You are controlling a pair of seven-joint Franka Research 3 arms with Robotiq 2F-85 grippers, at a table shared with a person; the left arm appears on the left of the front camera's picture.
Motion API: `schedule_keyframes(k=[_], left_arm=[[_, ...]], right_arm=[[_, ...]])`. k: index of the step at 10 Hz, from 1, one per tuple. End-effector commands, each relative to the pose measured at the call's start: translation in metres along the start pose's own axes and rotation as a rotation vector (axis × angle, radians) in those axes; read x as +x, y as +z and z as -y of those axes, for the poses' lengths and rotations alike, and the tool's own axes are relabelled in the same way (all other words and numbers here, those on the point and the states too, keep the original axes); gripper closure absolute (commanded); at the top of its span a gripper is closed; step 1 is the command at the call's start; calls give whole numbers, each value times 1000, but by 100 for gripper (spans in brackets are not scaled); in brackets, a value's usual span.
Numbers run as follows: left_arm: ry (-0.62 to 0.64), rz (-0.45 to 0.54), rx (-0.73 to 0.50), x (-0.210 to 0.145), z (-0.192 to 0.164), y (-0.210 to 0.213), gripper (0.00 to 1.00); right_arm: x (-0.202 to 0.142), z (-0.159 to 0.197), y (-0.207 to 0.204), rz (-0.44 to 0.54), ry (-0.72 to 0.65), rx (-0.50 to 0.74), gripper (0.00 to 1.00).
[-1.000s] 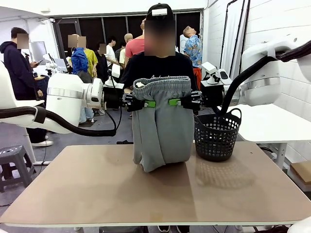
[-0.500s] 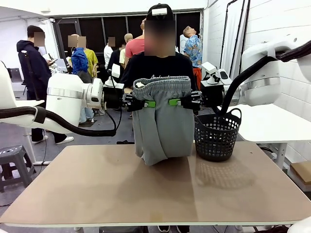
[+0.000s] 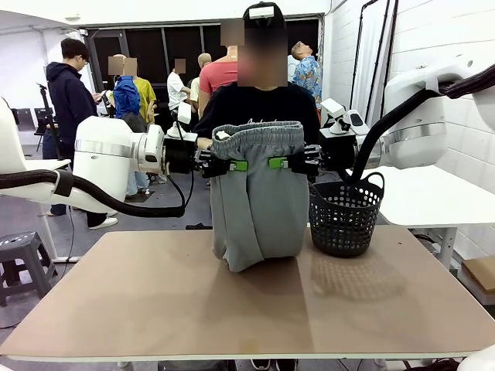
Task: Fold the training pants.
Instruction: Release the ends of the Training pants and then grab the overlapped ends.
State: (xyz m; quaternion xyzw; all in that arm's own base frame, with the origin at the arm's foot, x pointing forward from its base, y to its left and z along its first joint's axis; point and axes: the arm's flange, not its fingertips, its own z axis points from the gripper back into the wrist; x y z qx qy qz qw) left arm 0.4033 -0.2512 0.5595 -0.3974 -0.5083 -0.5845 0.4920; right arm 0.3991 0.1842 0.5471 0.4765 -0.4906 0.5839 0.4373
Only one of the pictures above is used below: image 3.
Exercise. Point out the black perforated plastic basket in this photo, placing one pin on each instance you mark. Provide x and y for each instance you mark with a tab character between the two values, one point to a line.
340	228

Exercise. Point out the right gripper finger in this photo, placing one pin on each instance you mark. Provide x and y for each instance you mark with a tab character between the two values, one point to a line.
301	166
312	151

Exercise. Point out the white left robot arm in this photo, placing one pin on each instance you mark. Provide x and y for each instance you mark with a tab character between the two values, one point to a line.
104	154

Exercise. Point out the bald mannequin in cream shirt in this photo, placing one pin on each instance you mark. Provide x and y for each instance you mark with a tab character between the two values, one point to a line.
204	61

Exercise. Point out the white head-mounted device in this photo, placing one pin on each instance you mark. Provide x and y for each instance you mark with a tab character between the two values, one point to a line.
262	11

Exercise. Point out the person in white t-shirt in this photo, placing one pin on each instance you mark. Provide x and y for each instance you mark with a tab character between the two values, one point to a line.
176	89

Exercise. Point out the person's right forearm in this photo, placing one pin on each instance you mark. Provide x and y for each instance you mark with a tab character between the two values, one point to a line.
205	143

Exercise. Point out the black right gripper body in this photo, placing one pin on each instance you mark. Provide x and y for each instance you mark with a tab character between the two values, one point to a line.
338	152

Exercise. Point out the person in navy hoodie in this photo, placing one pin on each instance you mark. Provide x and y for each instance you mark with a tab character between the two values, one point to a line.
69	100

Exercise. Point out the black backdrop stand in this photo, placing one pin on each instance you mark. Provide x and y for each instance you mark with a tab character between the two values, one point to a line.
388	38

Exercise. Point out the grey plastic stool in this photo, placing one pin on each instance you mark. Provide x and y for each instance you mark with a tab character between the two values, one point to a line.
23	251

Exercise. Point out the brown cardboard box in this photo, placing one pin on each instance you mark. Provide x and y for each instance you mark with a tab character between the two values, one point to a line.
481	276

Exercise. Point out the black cap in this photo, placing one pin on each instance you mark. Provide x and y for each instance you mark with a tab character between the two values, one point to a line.
280	21

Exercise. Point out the mannequin in red shirt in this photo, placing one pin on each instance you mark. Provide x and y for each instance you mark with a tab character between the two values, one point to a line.
218	77

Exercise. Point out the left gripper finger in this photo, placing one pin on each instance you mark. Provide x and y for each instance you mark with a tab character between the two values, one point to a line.
204	154
220	167

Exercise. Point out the grey training pants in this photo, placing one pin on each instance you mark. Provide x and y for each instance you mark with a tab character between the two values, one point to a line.
255	216

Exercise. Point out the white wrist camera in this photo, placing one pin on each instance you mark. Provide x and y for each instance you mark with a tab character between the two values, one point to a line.
185	114
332	110

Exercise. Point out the black shoe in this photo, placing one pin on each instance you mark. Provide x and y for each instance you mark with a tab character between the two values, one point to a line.
261	365
287	365

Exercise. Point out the white table with leg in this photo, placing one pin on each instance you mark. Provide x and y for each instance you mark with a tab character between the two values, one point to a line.
46	164

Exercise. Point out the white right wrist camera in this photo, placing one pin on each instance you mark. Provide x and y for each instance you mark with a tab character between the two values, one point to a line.
332	110

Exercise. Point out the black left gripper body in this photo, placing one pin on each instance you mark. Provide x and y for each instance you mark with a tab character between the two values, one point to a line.
179	154

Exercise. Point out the black cloth on floor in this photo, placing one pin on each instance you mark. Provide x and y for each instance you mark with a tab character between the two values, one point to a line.
199	226

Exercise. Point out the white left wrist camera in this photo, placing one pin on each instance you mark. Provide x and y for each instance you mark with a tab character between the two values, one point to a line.
185	114

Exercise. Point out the mannequin in floral shirt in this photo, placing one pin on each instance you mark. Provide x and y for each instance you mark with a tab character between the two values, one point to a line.
309	73

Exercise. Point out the person in black t-shirt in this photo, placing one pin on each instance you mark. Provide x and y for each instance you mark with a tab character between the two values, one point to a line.
232	104

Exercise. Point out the white side table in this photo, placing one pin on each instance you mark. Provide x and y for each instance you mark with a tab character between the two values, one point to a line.
444	201

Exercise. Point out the mannequin in yellow shirt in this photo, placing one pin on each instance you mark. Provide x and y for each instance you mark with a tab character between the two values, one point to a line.
146	94

